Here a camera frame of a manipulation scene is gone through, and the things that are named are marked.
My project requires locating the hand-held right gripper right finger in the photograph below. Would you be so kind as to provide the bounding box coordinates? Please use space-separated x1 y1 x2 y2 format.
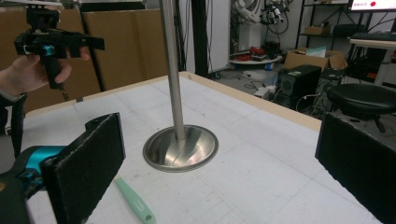
315 112 396 224

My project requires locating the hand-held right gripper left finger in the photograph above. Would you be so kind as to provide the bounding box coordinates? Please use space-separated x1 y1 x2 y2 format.
40 112 127 224

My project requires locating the large cardboard box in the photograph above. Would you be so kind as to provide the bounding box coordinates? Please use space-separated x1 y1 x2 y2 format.
0 8 103 114
81 8 170 91

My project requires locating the mint green thermometer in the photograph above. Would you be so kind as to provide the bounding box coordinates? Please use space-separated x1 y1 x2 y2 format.
113 175 158 224

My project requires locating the black round stool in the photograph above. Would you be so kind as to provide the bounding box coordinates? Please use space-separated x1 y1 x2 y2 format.
326 83 396 134

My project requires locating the metal stand with round base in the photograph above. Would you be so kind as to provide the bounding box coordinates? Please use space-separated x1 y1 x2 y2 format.
142 0 219 174

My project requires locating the black computer tower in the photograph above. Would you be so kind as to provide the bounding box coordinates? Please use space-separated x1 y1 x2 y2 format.
276 63 322 110

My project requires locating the open small cardboard box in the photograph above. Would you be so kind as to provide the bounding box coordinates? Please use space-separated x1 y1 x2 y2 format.
282 47 347 72

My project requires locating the white power strip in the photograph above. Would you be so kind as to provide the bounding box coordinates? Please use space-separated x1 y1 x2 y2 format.
253 86 272 101

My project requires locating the white desk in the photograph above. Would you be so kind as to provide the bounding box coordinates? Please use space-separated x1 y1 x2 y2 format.
348 37 396 88

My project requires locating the black keyboard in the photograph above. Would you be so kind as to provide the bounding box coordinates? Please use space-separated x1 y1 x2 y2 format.
350 32 396 42

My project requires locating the black metal shelf rack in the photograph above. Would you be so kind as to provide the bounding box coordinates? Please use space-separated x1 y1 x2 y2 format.
296 0 354 49

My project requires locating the round white cluttered table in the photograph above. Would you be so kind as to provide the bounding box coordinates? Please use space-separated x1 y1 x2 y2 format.
229 46 284 75

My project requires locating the computer monitor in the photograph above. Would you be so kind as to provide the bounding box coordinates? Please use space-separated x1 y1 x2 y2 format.
347 0 396 13

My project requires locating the black hanging strap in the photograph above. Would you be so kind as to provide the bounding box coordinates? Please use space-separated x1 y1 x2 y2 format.
0 91 28 159

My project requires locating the black vertical post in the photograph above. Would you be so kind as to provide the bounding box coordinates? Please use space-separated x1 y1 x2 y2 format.
191 0 209 77

